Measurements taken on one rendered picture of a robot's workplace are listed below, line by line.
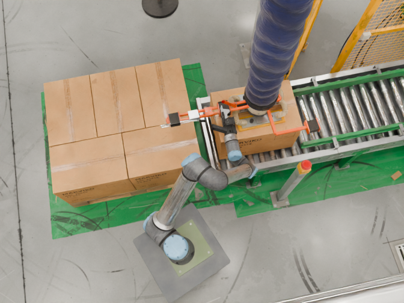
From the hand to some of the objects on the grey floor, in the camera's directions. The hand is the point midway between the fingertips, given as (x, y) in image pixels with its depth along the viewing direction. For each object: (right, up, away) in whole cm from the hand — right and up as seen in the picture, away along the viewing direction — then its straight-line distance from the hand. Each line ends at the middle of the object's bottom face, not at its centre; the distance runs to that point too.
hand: (220, 109), depth 274 cm
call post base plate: (+58, -72, +88) cm, 128 cm away
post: (+58, -72, +88) cm, 128 cm away
